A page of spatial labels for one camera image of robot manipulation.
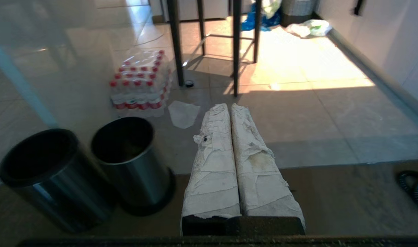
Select steel bin with black rim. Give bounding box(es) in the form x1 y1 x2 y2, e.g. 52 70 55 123
0 129 115 234

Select white plastic bag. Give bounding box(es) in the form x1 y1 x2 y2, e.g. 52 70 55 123
286 19 333 38

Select black metal stool legs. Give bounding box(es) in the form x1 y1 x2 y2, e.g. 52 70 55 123
166 0 262 97

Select steel bin without rim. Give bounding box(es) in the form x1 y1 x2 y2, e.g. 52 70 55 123
91 117 177 217

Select white paper scrap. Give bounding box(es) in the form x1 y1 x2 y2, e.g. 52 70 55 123
168 100 201 129

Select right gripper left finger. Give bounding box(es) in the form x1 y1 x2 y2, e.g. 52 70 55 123
181 103 242 236

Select black cable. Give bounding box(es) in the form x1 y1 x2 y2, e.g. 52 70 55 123
396 170 418 216

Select blue plastic bag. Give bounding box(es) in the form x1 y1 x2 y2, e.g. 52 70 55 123
241 3 282 32

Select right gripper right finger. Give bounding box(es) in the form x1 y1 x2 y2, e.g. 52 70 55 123
230 103 306 236

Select grey woven basket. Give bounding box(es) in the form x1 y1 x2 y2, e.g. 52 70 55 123
280 0 320 27

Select pack of water bottles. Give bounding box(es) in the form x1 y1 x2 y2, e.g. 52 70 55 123
109 49 173 118

